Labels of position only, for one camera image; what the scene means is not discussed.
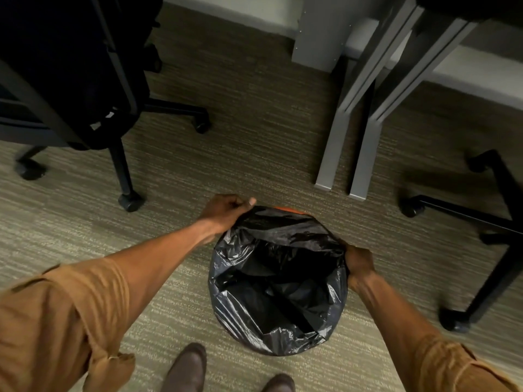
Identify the person's right hand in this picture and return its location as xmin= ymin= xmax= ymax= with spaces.
xmin=345 ymin=245 xmax=376 ymax=295

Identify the person's left hand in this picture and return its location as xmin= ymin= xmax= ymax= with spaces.
xmin=196 ymin=194 xmax=257 ymax=246

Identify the black plastic bag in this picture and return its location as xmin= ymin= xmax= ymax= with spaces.
xmin=208 ymin=206 xmax=349 ymax=357

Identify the person's left forearm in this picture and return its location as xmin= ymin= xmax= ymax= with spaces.
xmin=104 ymin=219 xmax=217 ymax=323

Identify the person's right forearm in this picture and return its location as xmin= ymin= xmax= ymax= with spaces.
xmin=347 ymin=273 xmax=434 ymax=364

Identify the grey metal desk leg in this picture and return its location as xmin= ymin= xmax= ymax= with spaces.
xmin=314 ymin=0 xmax=414 ymax=192
xmin=348 ymin=16 xmax=479 ymax=201

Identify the brown right sleeve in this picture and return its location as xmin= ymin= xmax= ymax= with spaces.
xmin=408 ymin=333 xmax=520 ymax=392

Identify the brown sleeve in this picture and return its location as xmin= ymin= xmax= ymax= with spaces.
xmin=408 ymin=333 xmax=520 ymax=392
xmin=0 ymin=256 xmax=136 ymax=392

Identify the brown leather right shoe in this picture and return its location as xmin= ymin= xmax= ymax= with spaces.
xmin=261 ymin=373 xmax=296 ymax=392

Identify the brown leather shoe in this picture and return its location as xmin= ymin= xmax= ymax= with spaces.
xmin=261 ymin=373 xmax=296 ymax=392
xmin=162 ymin=342 xmax=208 ymax=392

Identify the black office chair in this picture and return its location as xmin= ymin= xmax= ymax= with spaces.
xmin=399 ymin=149 xmax=523 ymax=334
xmin=0 ymin=0 xmax=212 ymax=213

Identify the brown leather left shoe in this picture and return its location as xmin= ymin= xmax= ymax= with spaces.
xmin=162 ymin=342 xmax=208 ymax=392

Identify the brown left sleeve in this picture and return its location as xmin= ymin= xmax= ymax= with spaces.
xmin=0 ymin=256 xmax=136 ymax=392

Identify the grey metal box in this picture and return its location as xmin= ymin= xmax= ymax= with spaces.
xmin=292 ymin=0 xmax=356 ymax=74

